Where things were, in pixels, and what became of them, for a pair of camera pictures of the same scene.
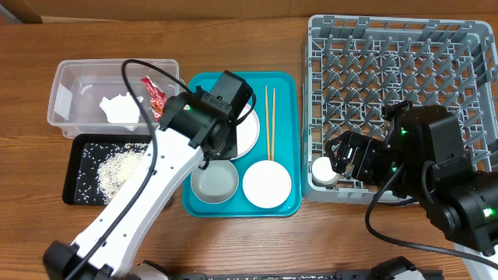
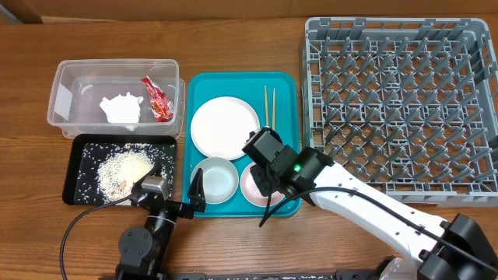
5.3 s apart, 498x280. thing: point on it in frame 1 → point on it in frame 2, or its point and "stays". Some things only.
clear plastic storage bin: (91, 97) stays
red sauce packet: (158, 99) stays
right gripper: (367, 147) → (268, 187)
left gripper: (229, 148) → (195, 194)
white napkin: (122, 110) stays
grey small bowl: (217, 183) stays
